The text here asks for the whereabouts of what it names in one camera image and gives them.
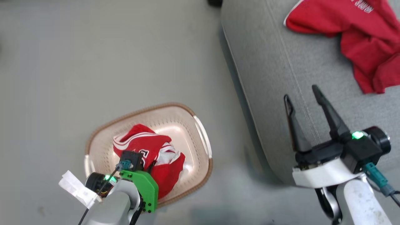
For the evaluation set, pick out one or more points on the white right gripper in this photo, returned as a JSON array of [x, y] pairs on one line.
[[325, 170]]

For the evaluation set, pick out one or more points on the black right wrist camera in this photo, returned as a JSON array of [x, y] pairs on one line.
[[365, 148]]

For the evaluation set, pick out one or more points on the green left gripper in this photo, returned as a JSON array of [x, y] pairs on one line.
[[145, 186]]

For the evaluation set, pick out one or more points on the plain red shirt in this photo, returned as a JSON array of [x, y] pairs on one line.
[[365, 37]]

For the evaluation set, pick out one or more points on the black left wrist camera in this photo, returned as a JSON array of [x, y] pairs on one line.
[[134, 159]]

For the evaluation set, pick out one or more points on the red white striped jersey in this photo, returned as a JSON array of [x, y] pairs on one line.
[[147, 147]]

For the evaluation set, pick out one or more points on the white paper tag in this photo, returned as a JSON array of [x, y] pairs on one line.
[[78, 189]]

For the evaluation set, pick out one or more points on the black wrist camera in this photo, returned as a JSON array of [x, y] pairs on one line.
[[365, 148], [134, 159]]

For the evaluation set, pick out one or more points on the pink perforated laundry basket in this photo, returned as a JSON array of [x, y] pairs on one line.
[[175, 125]]

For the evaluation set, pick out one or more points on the grey fabric sofa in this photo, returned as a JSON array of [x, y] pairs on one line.
[[281, 78]]

